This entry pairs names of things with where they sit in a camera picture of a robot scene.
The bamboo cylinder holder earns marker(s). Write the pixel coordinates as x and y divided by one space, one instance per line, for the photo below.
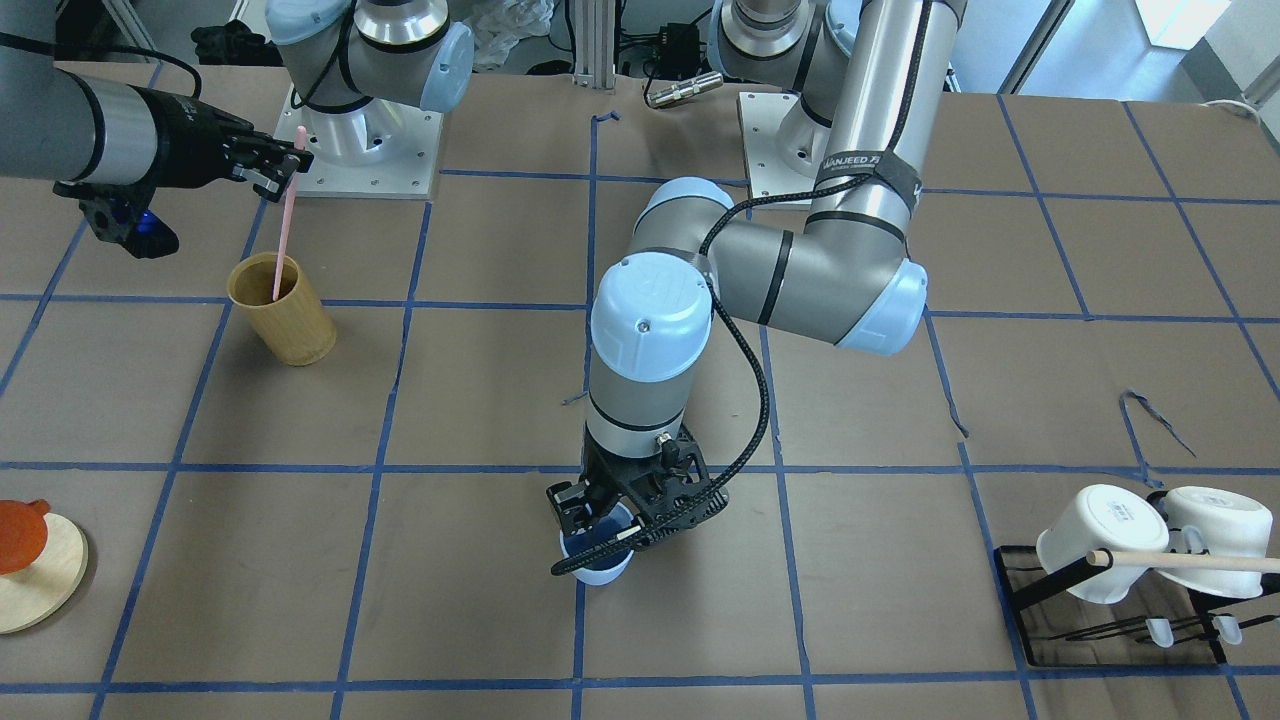
293 325

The white mug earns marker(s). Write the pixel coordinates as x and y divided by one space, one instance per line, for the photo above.
1101 517
1228 524

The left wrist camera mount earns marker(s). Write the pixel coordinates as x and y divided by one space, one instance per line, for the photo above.
669 483

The pink chopstick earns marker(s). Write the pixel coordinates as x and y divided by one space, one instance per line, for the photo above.
285 232

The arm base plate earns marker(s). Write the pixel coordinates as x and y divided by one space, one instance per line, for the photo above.
382 150
784 141

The wooden rack handle rod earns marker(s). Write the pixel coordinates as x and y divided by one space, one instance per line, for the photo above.
1166 560

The wooden cup tree stand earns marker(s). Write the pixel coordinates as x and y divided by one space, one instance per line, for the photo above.
33 594

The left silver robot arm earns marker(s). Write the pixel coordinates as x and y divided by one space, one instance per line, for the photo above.
872 74

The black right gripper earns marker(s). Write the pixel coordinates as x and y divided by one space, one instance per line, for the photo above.
183 137

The black wire mug rack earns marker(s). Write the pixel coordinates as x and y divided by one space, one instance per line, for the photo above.
1083 616

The white mug far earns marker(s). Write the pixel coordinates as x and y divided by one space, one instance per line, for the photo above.
1228 524

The white mug near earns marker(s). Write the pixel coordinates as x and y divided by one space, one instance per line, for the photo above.
1101 517

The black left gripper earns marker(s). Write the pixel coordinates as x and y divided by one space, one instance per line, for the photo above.
605 481

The aluminium frame post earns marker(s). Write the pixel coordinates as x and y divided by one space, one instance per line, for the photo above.
594 26

